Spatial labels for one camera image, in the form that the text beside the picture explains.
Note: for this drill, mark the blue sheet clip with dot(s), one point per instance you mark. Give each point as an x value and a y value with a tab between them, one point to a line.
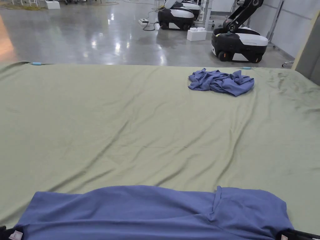
246	68
37	63

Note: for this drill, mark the bed with pale green sheet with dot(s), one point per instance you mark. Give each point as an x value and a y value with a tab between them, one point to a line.
120	120

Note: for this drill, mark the black and white wheeled robot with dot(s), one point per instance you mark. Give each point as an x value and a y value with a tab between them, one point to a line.
175	15
240	41
192	6

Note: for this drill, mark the white desk frame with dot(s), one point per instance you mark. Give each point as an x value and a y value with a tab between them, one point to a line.
207	15

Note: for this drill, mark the blue shirt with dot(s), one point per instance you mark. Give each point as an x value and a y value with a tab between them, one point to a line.
140	215
225	83

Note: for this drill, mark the white power strip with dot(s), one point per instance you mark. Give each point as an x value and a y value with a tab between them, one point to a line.
143	21

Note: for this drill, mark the crumpled blue shirt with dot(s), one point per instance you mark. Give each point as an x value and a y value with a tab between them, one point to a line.
225	83

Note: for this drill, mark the white foam box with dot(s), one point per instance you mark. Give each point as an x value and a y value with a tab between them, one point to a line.
53	5
196	34

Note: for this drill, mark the grey padded headboard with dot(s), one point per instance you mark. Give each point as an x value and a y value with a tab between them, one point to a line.
308	57

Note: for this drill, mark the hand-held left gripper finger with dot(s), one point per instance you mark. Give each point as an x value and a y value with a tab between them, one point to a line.
11	233

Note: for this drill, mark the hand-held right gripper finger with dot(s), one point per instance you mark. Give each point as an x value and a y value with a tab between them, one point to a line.
300	235

